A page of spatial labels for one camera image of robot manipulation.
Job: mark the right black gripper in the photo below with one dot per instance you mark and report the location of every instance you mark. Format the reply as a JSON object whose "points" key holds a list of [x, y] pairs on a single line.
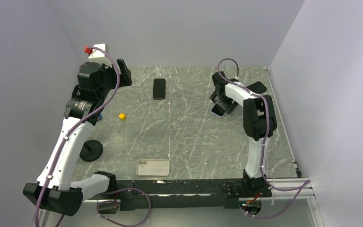
{"points": [[229, 108]]}

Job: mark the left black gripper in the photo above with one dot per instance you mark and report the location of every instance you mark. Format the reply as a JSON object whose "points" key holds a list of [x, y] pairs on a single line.
{"points": [[125, 78]]}

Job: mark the black phone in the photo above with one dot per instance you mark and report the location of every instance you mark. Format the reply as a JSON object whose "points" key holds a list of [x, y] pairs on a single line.
{"points": [[257, 87], [159, 89]]}

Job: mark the white phone case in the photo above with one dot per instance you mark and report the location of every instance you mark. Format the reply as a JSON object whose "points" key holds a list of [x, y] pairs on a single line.
{"points": [[153, 167]]}

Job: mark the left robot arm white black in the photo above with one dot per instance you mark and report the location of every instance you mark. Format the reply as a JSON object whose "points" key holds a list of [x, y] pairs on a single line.
{"points": [[60, 193]]}

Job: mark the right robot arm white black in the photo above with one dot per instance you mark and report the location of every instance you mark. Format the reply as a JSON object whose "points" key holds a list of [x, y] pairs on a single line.
{"points": [[259, 123]]}

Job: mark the small yellow cube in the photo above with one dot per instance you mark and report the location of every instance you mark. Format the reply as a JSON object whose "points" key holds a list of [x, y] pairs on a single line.
{"points": [[122, 116]]}

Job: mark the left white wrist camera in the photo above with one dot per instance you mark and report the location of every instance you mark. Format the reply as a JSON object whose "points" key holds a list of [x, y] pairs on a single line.
{"points": [[97, 56]]}

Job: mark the black base frame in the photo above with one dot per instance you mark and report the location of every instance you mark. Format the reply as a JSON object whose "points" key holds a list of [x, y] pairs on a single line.
{"points": [[142, 201]]}

